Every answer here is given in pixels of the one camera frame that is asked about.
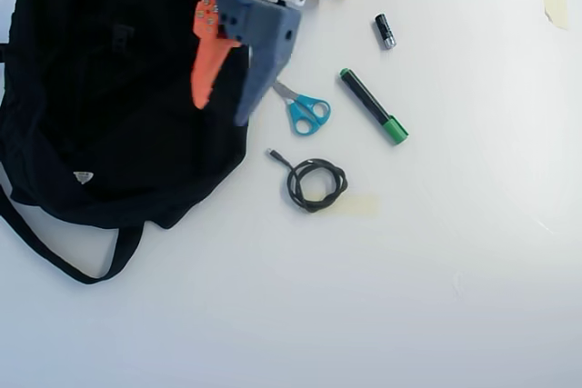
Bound blue-grey gripper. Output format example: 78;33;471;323
190;0;304;128

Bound black fabric bag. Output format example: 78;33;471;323
0;0;252;286

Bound black marker with green cap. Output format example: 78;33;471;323
338;67;410;146

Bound black silver battery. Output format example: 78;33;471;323
375;13;398;51

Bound short beige masking tape strip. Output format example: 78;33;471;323
335;194;380;217

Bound torn beige masking tape piece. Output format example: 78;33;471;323
540;0;571;31

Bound blue handled scissors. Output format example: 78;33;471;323
272;80;332;137

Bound coiled black cable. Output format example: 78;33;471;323
266;147;349;214

